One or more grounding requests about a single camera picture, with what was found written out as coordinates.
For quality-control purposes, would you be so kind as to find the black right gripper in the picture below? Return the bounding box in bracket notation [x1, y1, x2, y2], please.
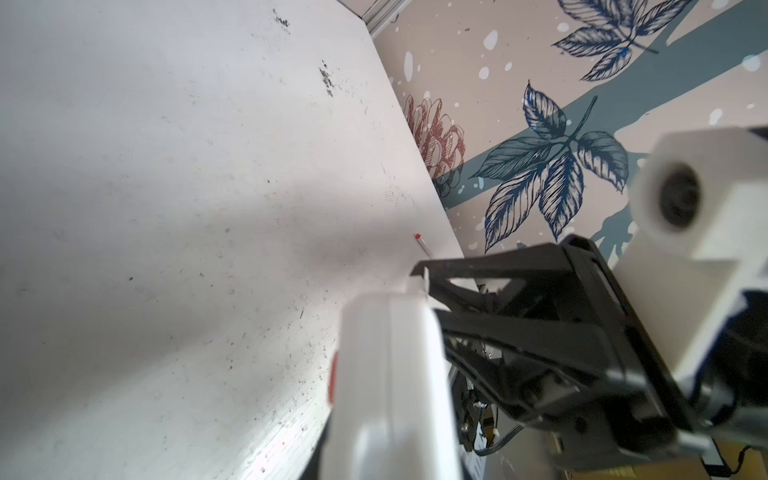
[410, 235, 708, 471]

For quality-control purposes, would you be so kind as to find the white remote control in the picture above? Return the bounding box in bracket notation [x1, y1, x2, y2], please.
[319, 293, 463, 479]

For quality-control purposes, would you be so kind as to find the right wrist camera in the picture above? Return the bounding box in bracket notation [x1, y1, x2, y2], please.
[613, 128, 767, 384]

